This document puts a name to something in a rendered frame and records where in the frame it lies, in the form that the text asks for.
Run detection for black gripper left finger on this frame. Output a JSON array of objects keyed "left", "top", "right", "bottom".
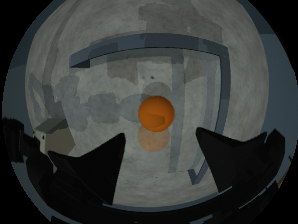
[{"left": 48, "top": 132, "right": 126, "bottom": 205}]

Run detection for low clear corner walls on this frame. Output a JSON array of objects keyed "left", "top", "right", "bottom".
[{"left": 73, "top": 48, "right": 221, "bottom": 184}]

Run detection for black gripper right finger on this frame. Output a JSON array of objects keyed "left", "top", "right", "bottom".
[{"left": 196, "top": 127, "right": 267, "bottom": 192}]

